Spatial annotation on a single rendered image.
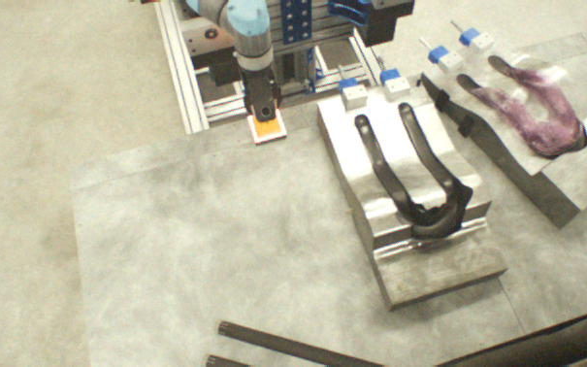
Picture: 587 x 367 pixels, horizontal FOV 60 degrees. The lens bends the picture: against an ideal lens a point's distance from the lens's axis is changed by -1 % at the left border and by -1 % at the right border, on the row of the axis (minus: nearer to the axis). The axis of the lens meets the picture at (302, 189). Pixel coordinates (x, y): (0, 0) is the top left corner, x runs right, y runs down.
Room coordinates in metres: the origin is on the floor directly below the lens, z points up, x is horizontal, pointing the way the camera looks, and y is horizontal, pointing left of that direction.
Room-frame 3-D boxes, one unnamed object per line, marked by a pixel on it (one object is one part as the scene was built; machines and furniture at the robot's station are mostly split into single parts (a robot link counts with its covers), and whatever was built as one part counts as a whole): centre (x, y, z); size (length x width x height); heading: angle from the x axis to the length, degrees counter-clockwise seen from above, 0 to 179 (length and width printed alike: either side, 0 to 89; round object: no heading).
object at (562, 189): (0.69, -0.56, 0.86); 0.50 x 0.26 x 0.11; 31
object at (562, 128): (0.69, -0.55, 0.90); 0.26 x 0.18 x 0.08; 31
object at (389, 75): (0.79, -0.23, 0.89); 0.13 x 0.05 x 0.05; 14
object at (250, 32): (0.74, 0.09, 1.14); 0.09 x 0.08 x 0.11; 46
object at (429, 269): (0.52, -0.23, 0.87); 0.50 x 0.26 x 0.14; 14
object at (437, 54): (0.89, -0.37, 0.86); 0.13 x 0.05 x 0.05; 31
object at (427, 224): (0.53, -0.24, 0.92); 0.35 x 0.16 x 0.09; 14
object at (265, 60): (0.73, 0.09, 1.07); 0.08 x 0.08 x 0.05
